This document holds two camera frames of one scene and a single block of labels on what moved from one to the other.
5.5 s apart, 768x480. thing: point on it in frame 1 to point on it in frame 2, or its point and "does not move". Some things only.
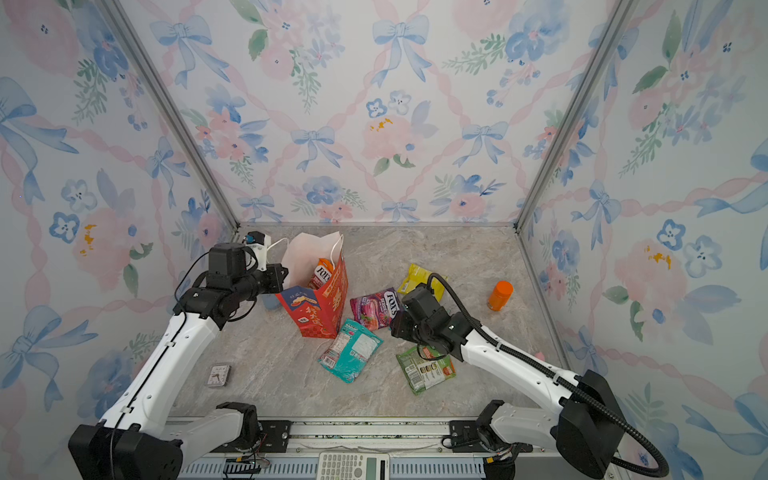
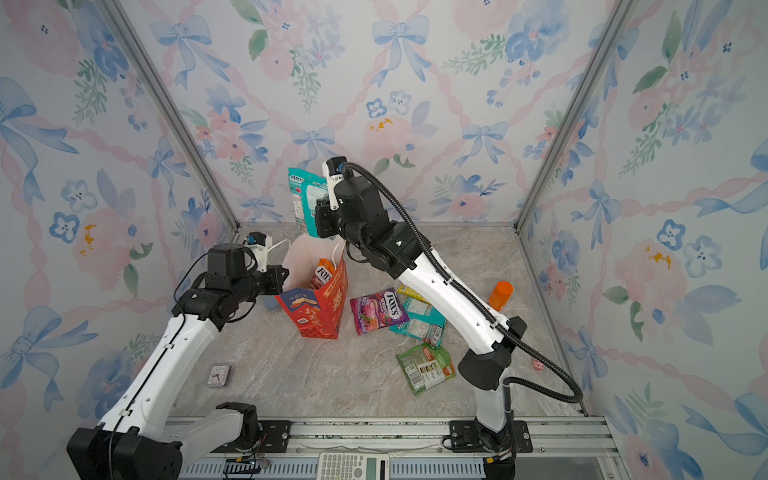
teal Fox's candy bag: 350,351 to 306,190
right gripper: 399,329 to 326,217
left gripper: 277,278 does not move
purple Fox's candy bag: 376,310 does not move
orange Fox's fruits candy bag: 322,273 does not move
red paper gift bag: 318,282 does not move
